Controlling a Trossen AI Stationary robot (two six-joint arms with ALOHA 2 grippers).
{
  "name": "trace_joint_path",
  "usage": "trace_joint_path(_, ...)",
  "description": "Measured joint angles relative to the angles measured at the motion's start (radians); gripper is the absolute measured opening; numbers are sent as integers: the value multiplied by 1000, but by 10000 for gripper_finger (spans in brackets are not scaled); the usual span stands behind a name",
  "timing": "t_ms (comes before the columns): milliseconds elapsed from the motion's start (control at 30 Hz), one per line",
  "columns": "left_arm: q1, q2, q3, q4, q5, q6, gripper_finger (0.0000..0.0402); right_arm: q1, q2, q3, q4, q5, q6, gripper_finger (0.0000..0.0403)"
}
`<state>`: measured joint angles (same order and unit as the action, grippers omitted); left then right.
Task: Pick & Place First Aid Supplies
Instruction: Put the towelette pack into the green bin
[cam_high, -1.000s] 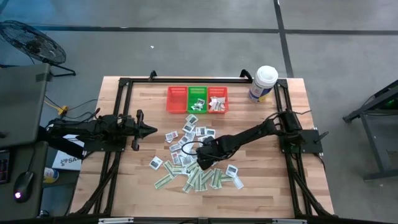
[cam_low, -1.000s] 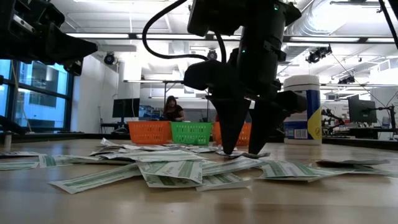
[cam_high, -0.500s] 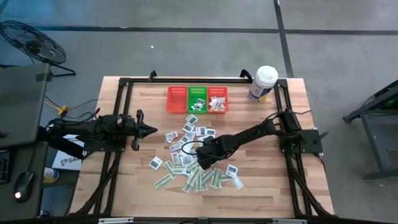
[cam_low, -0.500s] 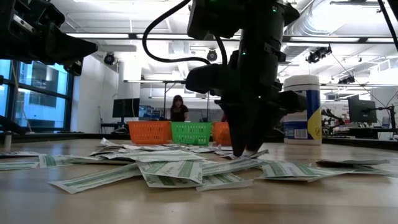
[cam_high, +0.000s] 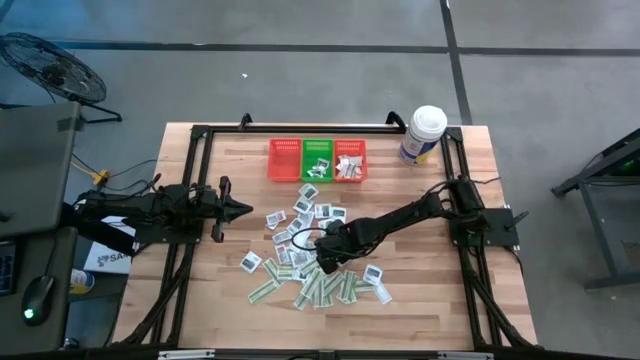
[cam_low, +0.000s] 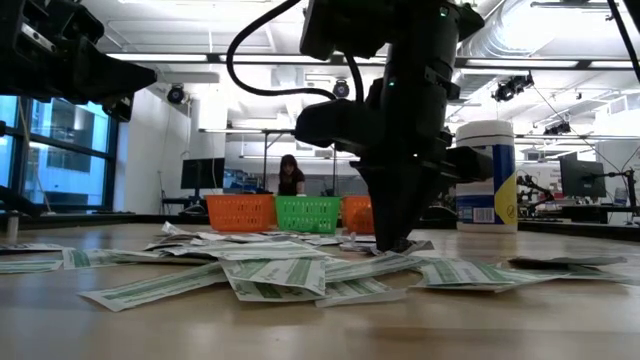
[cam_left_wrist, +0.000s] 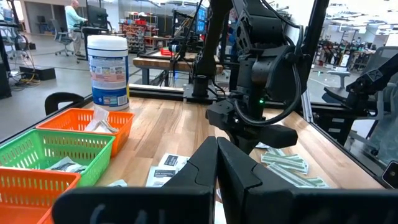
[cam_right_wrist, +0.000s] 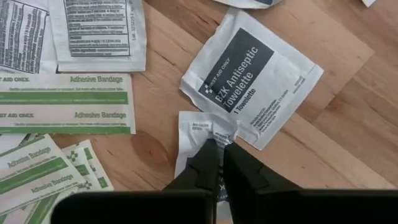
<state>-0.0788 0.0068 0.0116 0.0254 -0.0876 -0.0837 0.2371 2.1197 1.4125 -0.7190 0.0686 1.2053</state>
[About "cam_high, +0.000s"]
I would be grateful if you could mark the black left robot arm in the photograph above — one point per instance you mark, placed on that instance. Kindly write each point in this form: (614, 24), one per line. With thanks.
(150, 207)

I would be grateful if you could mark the white printed box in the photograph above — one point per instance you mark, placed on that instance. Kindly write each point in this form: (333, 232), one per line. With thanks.
(107, 260)

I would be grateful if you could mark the yellow plug connector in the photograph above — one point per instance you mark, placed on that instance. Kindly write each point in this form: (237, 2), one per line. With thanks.
(101, 176)

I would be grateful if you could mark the black floor fan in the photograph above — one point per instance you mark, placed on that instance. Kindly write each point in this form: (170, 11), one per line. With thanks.
(55, 70)

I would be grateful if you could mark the green plastic basket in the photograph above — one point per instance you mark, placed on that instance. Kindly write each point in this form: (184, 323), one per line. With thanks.
(312, 150)

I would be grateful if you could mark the orange plastic basket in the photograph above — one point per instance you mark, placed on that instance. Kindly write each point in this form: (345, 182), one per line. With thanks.
(350, 147)
(285, 165)

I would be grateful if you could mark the black metal cart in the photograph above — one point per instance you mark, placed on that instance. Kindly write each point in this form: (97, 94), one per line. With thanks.
(575, 182)

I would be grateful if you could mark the green striped bandage wrapper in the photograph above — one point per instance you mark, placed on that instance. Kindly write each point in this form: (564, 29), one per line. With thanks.
(344, 166)
(312, 285)
(332, 282)
(286, 273)
(347, 287)
(272, 269)
(363, 287)
(301, 301)
(263, 291)
(321, 296)

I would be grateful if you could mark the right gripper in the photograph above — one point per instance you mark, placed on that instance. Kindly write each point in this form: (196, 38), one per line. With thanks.
(332, 247)

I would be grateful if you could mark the white blue wipes canister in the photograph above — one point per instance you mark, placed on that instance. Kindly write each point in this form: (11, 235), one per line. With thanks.
(425, 125)

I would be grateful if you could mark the yellow blue can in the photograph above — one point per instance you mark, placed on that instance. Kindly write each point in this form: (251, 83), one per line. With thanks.
(82, 281)

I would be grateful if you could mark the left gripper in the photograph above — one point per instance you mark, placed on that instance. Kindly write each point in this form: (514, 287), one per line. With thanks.
(217, 207)

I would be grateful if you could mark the white packet red print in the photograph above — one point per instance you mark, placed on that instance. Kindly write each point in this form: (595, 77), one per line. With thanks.
(282, 254)

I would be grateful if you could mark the black keyboard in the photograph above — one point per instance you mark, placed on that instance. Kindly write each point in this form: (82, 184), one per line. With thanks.
(7, 267)

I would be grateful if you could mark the black aluminium table frame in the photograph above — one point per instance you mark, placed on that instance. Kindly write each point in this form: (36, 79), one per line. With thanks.
(325, 129)

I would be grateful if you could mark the black computer mouse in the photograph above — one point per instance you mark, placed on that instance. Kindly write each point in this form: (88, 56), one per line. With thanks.
(39, 300)

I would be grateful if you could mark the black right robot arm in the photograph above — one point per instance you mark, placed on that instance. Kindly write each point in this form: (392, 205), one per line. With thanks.
(400, 215)

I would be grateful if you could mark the dark grey desk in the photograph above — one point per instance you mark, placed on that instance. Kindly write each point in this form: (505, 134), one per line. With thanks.
(62, 330)

